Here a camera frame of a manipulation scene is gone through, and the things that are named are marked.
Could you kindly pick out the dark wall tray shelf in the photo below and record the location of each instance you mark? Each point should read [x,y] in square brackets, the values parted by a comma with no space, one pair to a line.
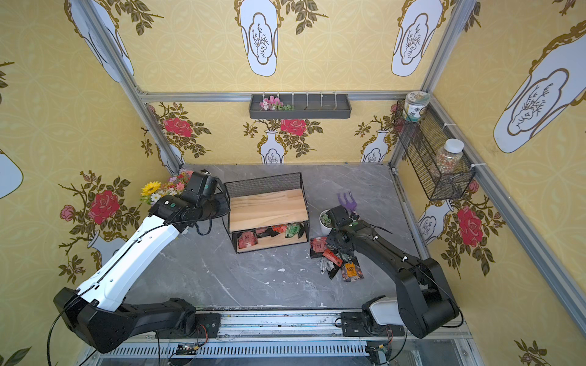
[305,105]

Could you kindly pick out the green tea bag shelf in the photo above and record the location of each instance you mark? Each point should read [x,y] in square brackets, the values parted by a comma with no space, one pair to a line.
[295,230]

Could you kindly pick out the pink flowers in tray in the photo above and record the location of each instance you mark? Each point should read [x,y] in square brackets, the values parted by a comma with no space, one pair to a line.
[274,104]

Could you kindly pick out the flower bouquet white fence planter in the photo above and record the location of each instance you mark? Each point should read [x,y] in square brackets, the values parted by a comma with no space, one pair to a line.
[175,185]

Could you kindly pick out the black red tea bag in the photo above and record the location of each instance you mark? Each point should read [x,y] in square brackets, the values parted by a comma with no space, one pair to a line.
[332,257]

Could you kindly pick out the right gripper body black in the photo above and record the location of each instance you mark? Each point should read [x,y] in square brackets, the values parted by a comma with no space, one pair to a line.
[341,242]

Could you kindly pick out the glass jar white lid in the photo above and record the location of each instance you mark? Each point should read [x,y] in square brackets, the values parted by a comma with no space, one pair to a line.
[449,155]

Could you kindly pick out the aluminium rail front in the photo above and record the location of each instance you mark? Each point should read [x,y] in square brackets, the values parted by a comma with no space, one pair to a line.
[270,323]

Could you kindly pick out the orange label tea bag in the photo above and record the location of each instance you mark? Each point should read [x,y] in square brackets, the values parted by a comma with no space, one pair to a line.
[351,271]

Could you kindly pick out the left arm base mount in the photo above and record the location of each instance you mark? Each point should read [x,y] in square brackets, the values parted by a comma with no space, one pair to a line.
[201,325]

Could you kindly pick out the black wire wall basket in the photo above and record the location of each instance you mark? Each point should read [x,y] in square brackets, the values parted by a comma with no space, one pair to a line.
[418,143]

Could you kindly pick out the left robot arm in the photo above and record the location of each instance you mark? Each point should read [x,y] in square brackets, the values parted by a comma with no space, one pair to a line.
[96,311]

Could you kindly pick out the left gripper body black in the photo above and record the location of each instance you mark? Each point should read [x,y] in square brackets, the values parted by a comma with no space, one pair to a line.
[220,206]

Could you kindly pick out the black wire two-tier shelf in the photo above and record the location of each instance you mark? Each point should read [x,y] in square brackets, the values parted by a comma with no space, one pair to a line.
[258,204]

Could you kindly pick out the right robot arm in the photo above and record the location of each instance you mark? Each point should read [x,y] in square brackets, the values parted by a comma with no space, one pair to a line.
[424,300]

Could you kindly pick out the green label jar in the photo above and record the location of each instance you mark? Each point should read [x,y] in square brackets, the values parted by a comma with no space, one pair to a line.
[415,105]

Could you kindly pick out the small circuit board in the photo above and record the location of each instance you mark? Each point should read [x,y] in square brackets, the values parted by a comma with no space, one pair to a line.
[187,349]

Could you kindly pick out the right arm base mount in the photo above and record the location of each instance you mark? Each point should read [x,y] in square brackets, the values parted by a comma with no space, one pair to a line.
[359,324]

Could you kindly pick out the small succulent white pot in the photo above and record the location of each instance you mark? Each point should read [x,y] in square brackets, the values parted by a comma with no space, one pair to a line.
[325,223]

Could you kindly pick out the red tea bag shelf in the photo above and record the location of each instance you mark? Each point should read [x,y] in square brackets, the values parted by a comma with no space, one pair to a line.
[247,240]

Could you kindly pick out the silver black tea bag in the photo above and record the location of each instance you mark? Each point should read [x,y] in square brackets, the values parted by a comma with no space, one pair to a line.
[329,268]

